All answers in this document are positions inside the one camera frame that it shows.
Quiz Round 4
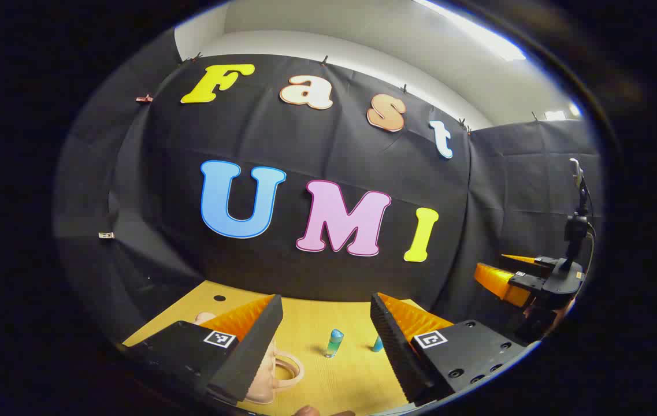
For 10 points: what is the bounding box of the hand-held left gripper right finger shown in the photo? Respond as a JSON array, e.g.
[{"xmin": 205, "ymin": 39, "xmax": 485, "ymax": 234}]
[{"xmin": 370, "ymin": 292, "xmax": 528, "ymax": 407}]

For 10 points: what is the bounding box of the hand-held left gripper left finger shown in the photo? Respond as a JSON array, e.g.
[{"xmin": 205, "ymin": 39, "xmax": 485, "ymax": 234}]
[{"xmin": 123, "ymin": 294, "xmax": 284, "ymax": 405}]

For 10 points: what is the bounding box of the blue skin care bottle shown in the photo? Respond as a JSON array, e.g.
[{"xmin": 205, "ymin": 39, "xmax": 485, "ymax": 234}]
[{"xmin": 324, "ymin": 329, "xmax": 345, "ymax": 359}]

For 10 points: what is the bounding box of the black backdrop cloth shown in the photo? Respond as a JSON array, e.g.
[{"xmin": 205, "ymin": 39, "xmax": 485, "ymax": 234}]
[{"xmin": 54, "ymin": 29, "xmax": 603, "ymax": 341}]

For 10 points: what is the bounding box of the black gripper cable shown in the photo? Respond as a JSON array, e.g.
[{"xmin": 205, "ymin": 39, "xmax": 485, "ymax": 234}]
[{"xmin": 582, "ymin": 173, "xmax": 598, "ymax": 272}]

